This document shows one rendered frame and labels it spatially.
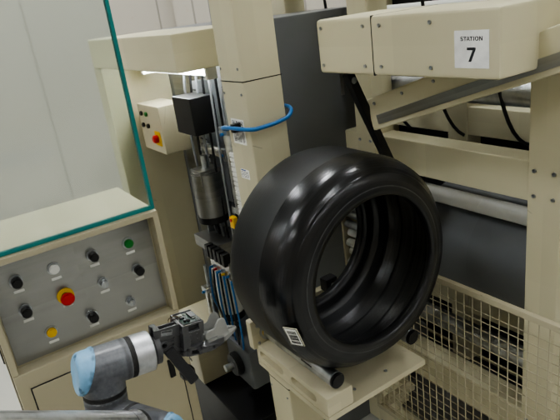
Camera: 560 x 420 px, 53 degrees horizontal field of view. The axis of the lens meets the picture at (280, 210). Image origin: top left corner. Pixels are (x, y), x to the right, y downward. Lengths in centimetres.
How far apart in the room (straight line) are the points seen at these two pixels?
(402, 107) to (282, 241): 59
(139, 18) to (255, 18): 342
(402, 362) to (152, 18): 379
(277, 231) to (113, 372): 47
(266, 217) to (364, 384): 60
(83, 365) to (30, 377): 71
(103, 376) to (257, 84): 86
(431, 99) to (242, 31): 54
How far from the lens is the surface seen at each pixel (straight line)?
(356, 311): 177
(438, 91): 156
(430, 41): 138
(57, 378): 195
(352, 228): 200
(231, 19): 156
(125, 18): 501
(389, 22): 146
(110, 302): 195
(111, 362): 124
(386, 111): 172
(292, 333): 135
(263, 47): 160
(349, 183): 132
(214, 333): 134
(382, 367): 173
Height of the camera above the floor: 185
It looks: 20 degrees down
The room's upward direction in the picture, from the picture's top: 8 degrees counter-clockwise
